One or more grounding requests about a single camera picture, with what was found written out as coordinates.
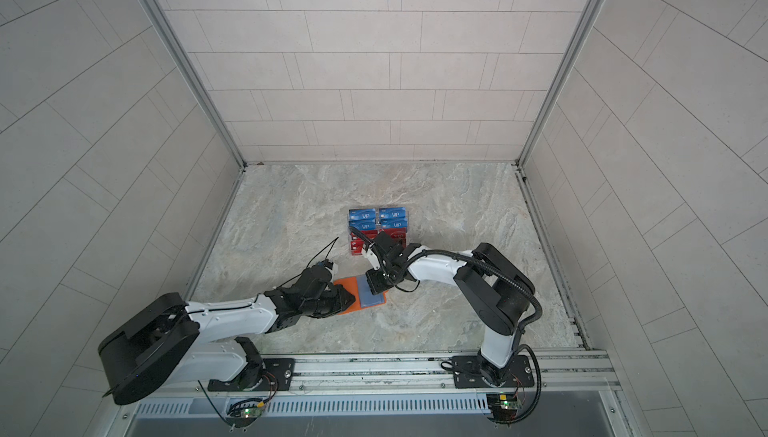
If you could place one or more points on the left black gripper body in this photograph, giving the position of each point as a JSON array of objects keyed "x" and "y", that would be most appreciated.
[{"x": 323, "y": 307}]

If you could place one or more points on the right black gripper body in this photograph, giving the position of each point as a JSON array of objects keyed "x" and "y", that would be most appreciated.
[{"x": 383, "y": 279}]

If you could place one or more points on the orange leather card holder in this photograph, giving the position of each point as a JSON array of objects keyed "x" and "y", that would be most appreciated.
[{"x": 359, "y": 288}]

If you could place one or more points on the clear acrylic card display stand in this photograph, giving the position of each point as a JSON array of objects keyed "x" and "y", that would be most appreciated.
[{"x": 402, "y": 242}]

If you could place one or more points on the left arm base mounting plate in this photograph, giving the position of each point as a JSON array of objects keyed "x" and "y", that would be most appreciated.
[{"x": 268, "y": 375}]

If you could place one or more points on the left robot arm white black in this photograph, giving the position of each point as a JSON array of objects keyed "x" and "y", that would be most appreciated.
[{"x": 172, "y": 340}]

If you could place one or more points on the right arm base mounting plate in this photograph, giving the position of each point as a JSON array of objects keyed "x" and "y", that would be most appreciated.
[{"x": 473, "y": 371}]

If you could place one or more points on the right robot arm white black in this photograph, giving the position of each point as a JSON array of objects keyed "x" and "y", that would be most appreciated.
[{"x": 498, "y": 292}]

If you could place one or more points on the blue vip card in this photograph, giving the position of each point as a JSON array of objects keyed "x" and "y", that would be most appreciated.
[
  {"x": 392, "y": 213},
  {"x": 401, "y": 223},
  {"x": 364, "y": 225},
  {"x": 362, "y": 214}
]

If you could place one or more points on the red VIP card front left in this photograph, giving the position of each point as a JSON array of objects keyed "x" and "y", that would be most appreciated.
[{"x": 358, "y": 246}]

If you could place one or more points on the blue VIP card back right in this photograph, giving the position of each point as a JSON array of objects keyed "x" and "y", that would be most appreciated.
[{"x": 392, "y": 213}]

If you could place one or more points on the blue VIP card back left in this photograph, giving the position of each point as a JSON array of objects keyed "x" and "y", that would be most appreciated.
[{"x": 362, "y": 214}]

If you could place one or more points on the left green circuit board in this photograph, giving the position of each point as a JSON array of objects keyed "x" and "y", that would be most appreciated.
[{"x": 245, "y": 412}]

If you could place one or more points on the green circuit board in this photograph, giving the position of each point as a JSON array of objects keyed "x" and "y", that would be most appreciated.
[
  {"x": 503, "y": 408},
  {"x": 245, "y": 412}
]

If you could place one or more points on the right green circuit board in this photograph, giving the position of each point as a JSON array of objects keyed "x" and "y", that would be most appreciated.
[{"x": 503, "y": 408}]

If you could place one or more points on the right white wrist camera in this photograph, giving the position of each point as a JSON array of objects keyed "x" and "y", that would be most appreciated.
[{"x": 371, "y": 256}]

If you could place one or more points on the aluminium mounting rail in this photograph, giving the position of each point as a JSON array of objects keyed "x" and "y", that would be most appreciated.
[{"x": 415, "y": 373}]

